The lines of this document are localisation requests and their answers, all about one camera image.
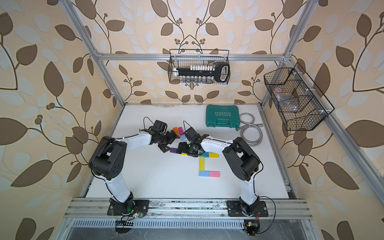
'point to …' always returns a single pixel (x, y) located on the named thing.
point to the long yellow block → (201, 163)
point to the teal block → (206, 154)
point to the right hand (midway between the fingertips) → (182, 152)
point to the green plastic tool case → (222, 115)
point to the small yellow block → (213, 155)
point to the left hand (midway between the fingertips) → (175, 139)
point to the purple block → (173, 150)
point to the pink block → (216, 174)
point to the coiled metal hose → (247, 113)
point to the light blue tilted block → (183, 137)
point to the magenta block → (181, 131)
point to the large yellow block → (184, 154)
